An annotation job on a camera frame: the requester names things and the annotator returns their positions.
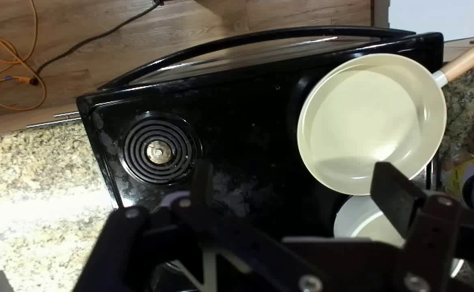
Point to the black coil burner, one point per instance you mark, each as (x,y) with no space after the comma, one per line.
(139,162)

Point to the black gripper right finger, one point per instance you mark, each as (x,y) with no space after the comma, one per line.
(432,227)

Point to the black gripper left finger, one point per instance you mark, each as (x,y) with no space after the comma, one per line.
(139,244)

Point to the black stove control panel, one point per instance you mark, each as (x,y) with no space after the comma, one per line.
(237,107)

